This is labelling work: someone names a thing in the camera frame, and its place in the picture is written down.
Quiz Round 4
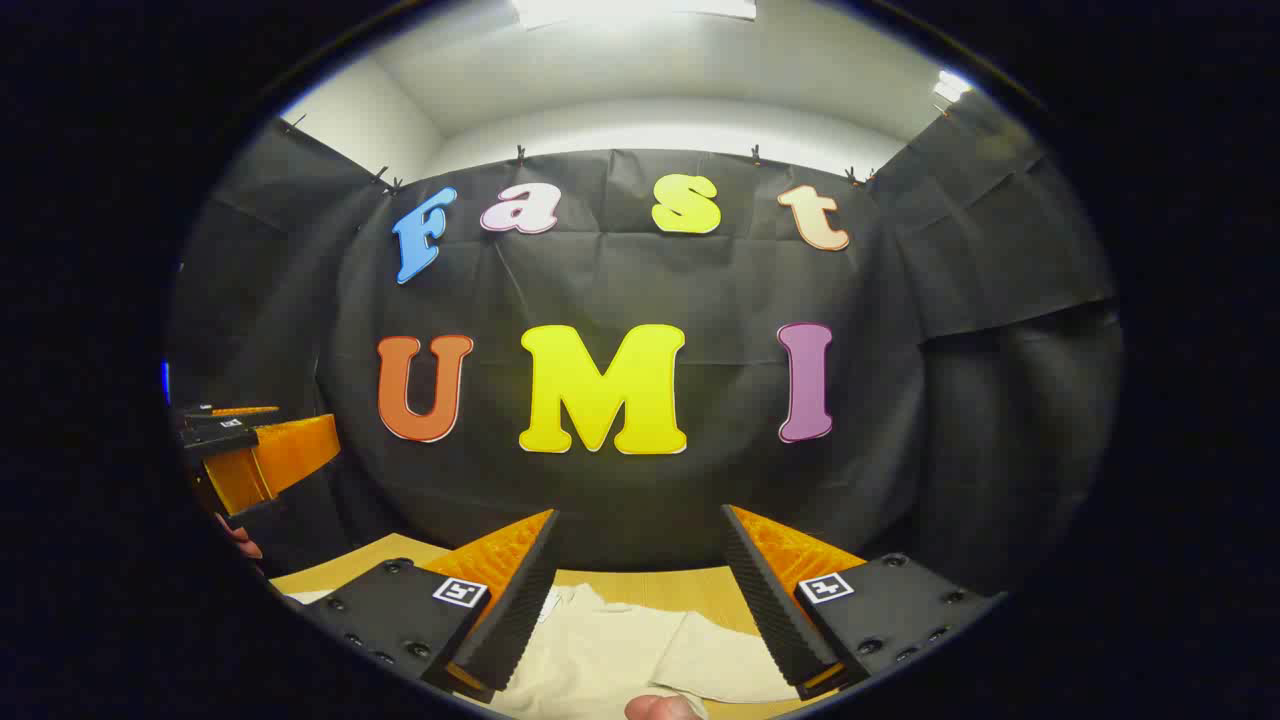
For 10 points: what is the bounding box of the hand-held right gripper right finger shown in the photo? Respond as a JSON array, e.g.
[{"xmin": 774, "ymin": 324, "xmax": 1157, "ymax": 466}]
[{"xmin": 720, "ymin": 504, "xmax": 1006, "ymax": 701}]

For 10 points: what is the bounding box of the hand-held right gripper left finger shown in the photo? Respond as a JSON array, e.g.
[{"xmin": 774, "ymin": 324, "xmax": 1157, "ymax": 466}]
[{"xmin": 300, "ymin": 508, "xmax": 561, "ymax": 701}]

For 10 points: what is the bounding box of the cream white garment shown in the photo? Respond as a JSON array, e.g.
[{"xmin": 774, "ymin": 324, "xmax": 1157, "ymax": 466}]
[{"xmin": 285, "ymin": 583, "xmax": 801, "ymax": 720}]

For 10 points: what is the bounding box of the black backdrop cloth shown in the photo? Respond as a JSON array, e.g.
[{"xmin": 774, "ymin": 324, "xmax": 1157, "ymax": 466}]
[{"xmin": 165, "ymin": 90, "xmax": 1126, "ymax": 601}]

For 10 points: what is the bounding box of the large ceiling light panel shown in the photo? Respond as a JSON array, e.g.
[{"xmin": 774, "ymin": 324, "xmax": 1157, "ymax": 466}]
[{"xmin": 512, "ymin": 0, "xmax": 758, "ymax": 29}]

